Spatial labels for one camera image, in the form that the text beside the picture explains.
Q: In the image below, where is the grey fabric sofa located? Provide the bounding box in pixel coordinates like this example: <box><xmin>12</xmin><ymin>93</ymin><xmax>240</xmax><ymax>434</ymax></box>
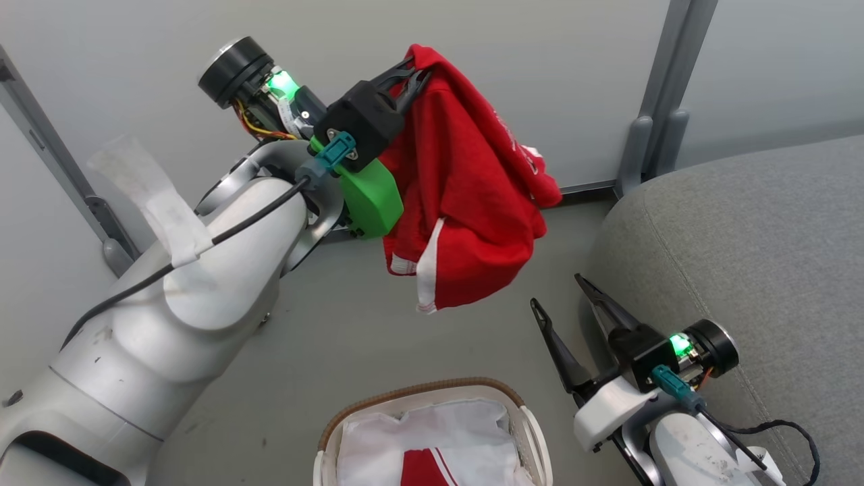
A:
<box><xmin>584</xmin><ymin>134</ymin><xmax>864</xmax><ymax>486</ymax></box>

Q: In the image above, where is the grey partition bottom rail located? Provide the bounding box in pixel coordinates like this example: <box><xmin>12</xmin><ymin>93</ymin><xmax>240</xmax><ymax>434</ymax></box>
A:
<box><xmin>559</xmin><ymin>180</ymin><xmax>618</xmax><ymax>196</ymax></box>

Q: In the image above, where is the grey partition foot bracket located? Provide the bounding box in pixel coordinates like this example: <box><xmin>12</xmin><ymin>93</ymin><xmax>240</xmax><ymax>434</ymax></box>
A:
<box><xmin>101</xmin><ymin>236</ymin><xmax>140</xmax><ymax>279</ymax></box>

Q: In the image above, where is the red jersey with white trim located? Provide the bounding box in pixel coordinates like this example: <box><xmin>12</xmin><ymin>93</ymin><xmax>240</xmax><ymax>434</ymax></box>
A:
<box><xmin>379</xmin><ymin>44</ymin><xmax>563</xmax><ymax>315</ymax></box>

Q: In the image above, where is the grey slanted partition post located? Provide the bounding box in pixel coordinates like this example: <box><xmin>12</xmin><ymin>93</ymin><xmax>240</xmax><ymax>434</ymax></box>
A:
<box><xmin>0</xmin><ymin>44</ymin><xmax>139</xmax><ymax>247</ymax></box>

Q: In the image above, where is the white tape strip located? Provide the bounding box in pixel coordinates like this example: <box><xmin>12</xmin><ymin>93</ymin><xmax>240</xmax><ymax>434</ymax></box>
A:
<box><xmin>88</xmin><ymin>134</ymin><xmax>215</xmax><ymax>267</ymax></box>

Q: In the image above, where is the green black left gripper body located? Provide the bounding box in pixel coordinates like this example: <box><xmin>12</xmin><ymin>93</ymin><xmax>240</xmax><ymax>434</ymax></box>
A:
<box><xmin>198</xmin><ymin>36</ymin><xmax>407</xmax><ymax>239</ymax></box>

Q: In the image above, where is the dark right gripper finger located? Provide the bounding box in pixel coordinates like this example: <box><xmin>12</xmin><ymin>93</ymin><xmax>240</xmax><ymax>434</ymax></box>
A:
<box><xmin>574</xmin><ymin>273</ymin><xmax>642</xmax><ymax>352</ymax></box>
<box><xmin>530</xmin><ymin>298</ymin><xmax>620</xmax><ymax>406</ymax></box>

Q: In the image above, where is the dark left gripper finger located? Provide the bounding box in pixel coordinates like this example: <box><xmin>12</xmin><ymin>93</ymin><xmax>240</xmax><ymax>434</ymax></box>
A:
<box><xmin>370</xmin><ymin>57</ymin><xmax>418</xmax><ymax>93</ymax></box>
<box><xmin>395</xmin><ymin>67</ymin><xmax>433</xmax><ymax>114</ymax></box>

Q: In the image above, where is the grey double partition post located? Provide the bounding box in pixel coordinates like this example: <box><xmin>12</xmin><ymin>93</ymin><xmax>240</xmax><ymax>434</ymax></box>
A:
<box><xmin>614</xmin><ymin>0</ymin><xmax>720</xmax><ymax>200</ymax></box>

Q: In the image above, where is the black left arm cable teal plug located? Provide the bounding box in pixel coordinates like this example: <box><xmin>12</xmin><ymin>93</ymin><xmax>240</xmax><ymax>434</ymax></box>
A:
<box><xmin>61</xmin><ymin>130</ymin><xmax>357</xmax><ymax>350</ymax></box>

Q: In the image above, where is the white laundry basket brown rim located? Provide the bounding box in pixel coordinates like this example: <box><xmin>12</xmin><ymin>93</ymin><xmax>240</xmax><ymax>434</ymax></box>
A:
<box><xmin>313</xmin><ymin>377</ymin><xmax>554</xmax><ymax>486</ymax></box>

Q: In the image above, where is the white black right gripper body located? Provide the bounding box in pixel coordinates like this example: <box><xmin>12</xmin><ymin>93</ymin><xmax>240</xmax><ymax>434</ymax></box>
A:
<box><xmin>574</xmin><ymin>319</ymin><xmax>740</xmax><ymax>453</ymax></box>

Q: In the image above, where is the white clothing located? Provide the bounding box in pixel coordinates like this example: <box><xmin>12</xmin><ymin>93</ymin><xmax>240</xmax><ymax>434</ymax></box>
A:
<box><xmin>336</xmin><ymin>398</ymin><xmax>537</xmax><ymax>486</ymax></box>

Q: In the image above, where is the black right arm cable teal plug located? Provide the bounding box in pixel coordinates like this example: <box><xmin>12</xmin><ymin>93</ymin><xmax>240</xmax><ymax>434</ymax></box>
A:
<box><xmin>651</xmin><ymin>364</ymin><xmax>822</xmax><ymax>486</ymax></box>

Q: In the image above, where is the black arm cable teal plug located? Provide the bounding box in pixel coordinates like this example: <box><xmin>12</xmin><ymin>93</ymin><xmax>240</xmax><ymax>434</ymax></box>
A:
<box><xmin>61</xmin><ymin>130</ymin><xmax>357</xmax><ymax>350</ymax></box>
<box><xmin>651</xmin><ymin>364</ymin><xmax>822</xmax><ymax>486</ymax></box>

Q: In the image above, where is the red garment with white stripes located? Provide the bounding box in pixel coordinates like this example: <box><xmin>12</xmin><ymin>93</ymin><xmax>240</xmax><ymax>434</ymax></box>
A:
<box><xmin>400</xmin><ymin>448</ymin><xmax>454</xmax><ymax>486</ymax></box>

